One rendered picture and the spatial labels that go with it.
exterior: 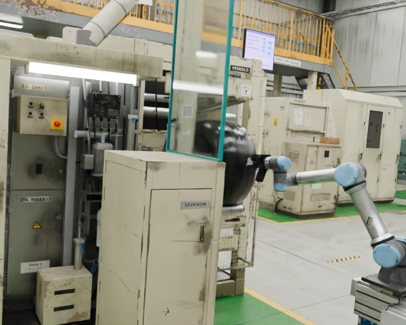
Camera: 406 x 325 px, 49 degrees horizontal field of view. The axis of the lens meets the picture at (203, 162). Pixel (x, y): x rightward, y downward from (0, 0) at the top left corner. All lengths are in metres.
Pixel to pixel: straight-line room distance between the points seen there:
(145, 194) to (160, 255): 0.28
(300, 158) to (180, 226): 5.52
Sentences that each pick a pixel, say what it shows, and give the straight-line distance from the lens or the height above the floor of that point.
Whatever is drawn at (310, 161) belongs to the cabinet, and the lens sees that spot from 7.41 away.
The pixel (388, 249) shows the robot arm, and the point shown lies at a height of 0.92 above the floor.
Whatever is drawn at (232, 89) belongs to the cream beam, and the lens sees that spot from 3.23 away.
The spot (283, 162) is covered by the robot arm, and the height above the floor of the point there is 1.26.
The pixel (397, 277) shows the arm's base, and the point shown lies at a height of 0.75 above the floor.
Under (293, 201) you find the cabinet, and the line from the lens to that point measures 7.51.
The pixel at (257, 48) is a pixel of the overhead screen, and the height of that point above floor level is 2.63.
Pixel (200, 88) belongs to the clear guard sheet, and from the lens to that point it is 2.24.
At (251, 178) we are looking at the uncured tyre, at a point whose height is 1.12.
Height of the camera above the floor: 1.44
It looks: 5 degrees down
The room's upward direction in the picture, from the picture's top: 4 degrees clockwise
